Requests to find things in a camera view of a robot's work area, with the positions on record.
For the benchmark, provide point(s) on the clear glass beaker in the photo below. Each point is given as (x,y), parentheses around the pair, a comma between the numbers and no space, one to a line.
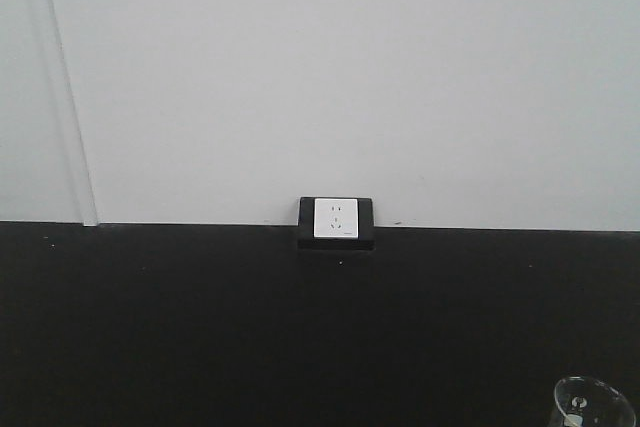
(582,401)

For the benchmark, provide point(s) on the white socket in black box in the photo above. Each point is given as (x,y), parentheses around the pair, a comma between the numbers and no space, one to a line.
(328,223)

